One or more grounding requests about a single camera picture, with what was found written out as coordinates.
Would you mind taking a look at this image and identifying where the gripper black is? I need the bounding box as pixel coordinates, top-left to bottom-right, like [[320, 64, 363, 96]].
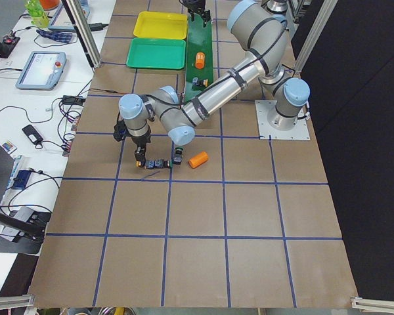
[[131, 134, 151, 166], [183, 0, 211, 26]]

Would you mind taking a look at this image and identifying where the green push button switch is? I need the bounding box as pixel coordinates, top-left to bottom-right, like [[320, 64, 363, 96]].
[[154, 159, 172, 169]]

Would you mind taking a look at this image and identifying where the orange cylinder marked 4680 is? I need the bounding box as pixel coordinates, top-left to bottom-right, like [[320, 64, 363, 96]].
[[194, 52, 206, 70]]

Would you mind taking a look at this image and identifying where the plain orange cylinder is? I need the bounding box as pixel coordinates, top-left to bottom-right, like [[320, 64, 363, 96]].
[[188, 151, 209, 169]]

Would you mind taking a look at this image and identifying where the yellow push button switch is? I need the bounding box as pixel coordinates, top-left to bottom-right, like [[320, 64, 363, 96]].
[[192, 77, 209, 91]]

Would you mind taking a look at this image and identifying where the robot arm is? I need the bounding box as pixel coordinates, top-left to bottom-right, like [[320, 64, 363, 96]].
[[113, 1, 310, 168]]

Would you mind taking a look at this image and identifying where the green belt conveyor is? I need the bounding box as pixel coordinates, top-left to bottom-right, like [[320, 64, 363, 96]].
[[184, 14, 213, 101]]

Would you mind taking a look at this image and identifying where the yellow plastic tray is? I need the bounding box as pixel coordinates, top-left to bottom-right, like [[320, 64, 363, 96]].
[[133, 11, 188, 40]]

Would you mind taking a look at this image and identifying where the green plastic tray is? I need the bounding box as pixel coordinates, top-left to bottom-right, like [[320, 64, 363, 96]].
[[126, 38, 186, 70]]

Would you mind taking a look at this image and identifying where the black power adapter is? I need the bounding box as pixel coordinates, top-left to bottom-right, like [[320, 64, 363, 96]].
[[62, 95, 85, 106]]

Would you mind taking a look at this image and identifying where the teach pendant tablet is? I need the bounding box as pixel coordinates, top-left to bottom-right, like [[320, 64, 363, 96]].
[[48, 0, 90, 33], [15, 51, 66, 91]]

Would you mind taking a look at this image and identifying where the blue patterned cloth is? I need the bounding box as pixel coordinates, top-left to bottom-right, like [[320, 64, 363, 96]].
[[36, 29, 73, 44]]

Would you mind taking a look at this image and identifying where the green bottle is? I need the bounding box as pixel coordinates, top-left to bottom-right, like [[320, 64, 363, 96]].
[[24, 0, 49, 28]]

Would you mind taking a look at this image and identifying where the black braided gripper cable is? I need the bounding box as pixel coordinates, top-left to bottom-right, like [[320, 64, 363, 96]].
[[113, 111, 127, 144]]

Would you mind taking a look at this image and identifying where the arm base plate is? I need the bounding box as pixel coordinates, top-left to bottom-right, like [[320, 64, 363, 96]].
[[255, 100, 310, 140]]

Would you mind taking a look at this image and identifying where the aluminium frame post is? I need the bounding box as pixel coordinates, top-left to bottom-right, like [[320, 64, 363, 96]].
[[62, 0, 102, 69]]

